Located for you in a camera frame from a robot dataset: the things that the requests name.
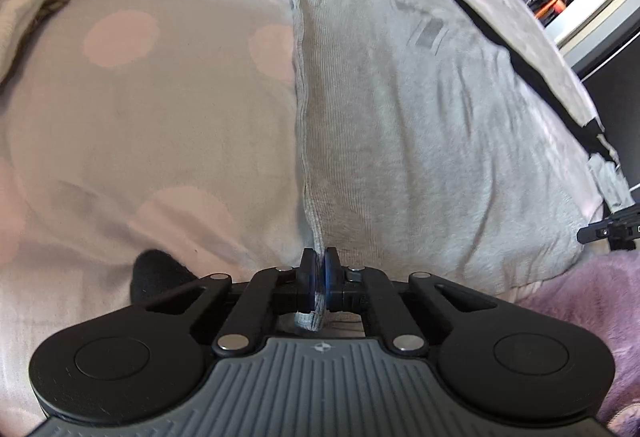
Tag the person's black sock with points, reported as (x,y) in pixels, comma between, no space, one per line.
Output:
(155,274)

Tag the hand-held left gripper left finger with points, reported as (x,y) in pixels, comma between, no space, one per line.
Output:
(310,282)

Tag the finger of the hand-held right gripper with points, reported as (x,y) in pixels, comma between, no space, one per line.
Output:
(615,233)

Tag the orange box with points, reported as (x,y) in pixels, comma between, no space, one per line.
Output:
(550,7)

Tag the pink dotted bed sheet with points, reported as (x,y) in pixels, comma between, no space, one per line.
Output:
(150,127)

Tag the cream folded cloth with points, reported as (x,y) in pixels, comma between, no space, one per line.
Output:
(25,12)

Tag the grey knit garment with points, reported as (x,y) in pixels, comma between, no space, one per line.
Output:
(425,127)

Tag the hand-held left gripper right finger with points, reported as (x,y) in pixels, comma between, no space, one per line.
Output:
(331,279)

